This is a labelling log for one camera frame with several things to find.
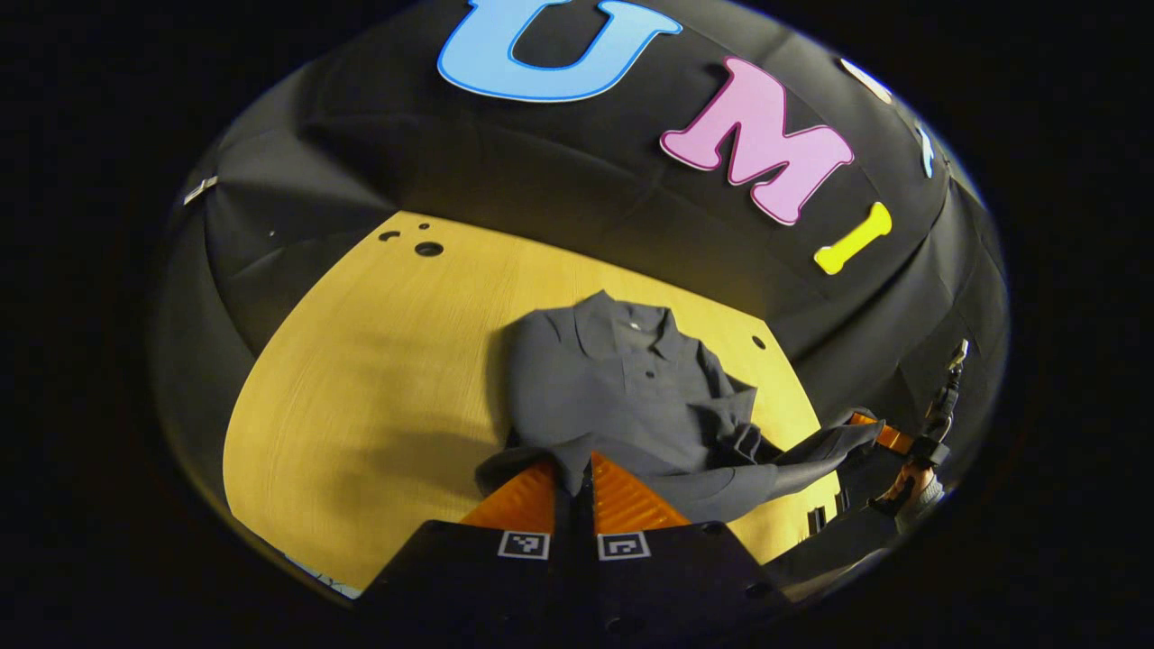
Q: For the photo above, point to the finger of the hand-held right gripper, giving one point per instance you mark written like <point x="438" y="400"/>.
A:
<point x="888" y="437"/>

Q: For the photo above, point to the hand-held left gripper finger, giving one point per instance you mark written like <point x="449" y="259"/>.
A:
<point x="568" y="577"/>
<point x="590" y="577"/>

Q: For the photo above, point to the grey polo shirt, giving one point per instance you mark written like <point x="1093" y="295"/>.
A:
<point x="622" y="397"/>

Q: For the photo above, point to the black backdrop cloth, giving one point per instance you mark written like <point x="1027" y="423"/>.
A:
<point x="433" y="153"/>

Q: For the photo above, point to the small white cloth clip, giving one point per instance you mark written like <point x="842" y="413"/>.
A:
<point x="200" y="189"/>

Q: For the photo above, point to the small black bracket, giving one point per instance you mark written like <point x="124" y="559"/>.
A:
<point x="816" y="520"/>

